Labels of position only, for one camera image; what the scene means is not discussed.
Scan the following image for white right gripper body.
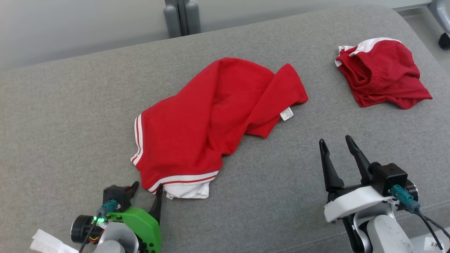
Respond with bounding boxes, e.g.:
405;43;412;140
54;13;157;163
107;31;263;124
323;183;396;223

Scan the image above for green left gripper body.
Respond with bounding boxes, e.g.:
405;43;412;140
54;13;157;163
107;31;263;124
107;208;162;253

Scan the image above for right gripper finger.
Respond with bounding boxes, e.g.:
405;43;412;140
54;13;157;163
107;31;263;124
319;139;345;192
345;135;371;185

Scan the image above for red shorts with white stripe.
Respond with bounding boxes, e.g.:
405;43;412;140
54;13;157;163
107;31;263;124
335;37;433;110

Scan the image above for red shirt with white sleeves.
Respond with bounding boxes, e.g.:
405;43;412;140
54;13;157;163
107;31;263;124
130;57;309;200

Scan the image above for white paper label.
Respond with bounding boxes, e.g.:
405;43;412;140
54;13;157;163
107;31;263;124
424;237;445;251
30;229;79;253

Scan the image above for grey chair leg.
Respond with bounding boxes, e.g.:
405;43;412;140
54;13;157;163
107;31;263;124
428;0;450;34

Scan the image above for grey rounded column stand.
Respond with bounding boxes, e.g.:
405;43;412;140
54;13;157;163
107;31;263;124
163;0;201;38

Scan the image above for black cable with teal plug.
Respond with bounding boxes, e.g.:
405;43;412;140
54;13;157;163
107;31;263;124
390;184;450;250
79;200;118;253

